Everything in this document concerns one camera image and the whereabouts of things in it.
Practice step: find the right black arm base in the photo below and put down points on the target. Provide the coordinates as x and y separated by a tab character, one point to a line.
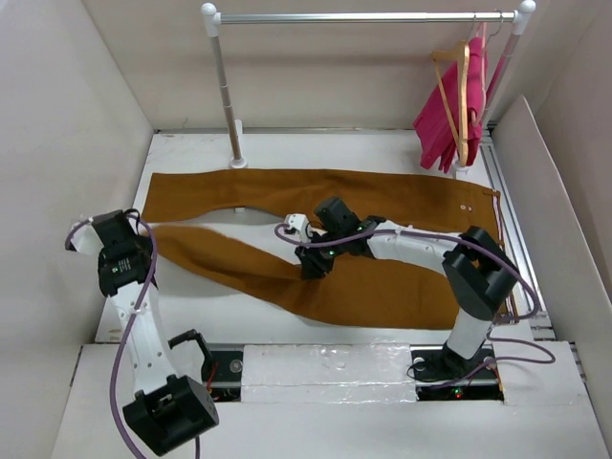
439	381

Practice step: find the aluminium rail on right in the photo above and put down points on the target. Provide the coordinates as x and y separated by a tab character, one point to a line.
515	246

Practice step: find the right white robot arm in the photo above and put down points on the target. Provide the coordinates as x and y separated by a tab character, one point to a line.
478	272

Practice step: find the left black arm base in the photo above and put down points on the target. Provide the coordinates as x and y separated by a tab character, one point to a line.
219	366

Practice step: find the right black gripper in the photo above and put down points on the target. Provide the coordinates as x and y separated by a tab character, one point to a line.
313	265

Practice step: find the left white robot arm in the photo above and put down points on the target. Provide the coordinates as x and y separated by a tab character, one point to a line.
169	408

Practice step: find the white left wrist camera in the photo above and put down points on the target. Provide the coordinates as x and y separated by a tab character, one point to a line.
83	239

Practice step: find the silver and white clothes rack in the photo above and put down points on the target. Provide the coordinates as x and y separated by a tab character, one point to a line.
214	20

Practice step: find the brown trousers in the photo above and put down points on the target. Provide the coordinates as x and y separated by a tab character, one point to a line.
359	291

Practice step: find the wooden clothes hanger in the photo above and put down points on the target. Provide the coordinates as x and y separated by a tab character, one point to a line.
460	55

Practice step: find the pink garment on hanger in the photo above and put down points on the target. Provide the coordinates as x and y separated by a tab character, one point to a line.
431	125

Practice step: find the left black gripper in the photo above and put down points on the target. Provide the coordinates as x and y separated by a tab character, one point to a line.
144	243

